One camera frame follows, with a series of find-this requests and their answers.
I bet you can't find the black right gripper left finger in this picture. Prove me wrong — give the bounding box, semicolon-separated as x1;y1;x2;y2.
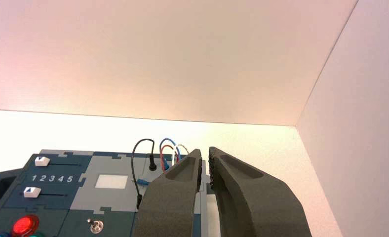
134;149;204;237

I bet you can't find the black jumper wire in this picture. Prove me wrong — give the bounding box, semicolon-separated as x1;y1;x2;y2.
131;138;158;210

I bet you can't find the blue grey task board box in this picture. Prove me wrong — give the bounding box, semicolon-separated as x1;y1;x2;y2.
0;149;222;237

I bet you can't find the white rectangular display window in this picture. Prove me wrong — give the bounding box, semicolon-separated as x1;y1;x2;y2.
94;174;129;190

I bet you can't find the red jumper wire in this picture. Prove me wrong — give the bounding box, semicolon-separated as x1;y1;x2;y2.
160;144;179;173

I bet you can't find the blue jumper wire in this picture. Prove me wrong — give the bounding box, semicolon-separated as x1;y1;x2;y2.
159;137;182;171

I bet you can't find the metal toggle switch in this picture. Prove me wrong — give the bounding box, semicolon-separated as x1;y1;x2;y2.
86;218;105;235

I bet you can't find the white slider knob up arrow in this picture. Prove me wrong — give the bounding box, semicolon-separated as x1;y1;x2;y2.
23;186;42;199

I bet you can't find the white slider knob down arrow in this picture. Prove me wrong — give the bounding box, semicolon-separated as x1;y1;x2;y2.
34;156;51;168

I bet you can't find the red round push button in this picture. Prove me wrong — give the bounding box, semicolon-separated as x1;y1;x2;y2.
11;215;40;237

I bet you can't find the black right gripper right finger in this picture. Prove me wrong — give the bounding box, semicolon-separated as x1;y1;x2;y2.
208;146;313;237

